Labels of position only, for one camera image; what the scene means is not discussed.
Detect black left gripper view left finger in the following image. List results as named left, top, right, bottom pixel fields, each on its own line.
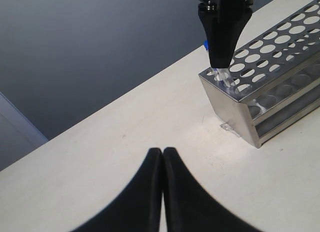
left=74, top=148, right=163, bottom=231

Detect black left gripper view right finger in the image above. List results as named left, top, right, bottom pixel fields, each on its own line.
left=163, top=147, right=250, bottom=231

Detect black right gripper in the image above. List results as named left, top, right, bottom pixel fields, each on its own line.
left=198, top=0, right=254, bottom=68

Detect blue capped tube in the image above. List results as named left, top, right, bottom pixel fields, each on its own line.
left=203, top=40, right=236, bottom=88

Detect stainless steel test tube rack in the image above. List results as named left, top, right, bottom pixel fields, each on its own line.
left=199, top=0, right=320, bottom=148

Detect small clear plastic scrap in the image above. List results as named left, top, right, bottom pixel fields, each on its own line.
left=220, top=123, right=241, bottom=137

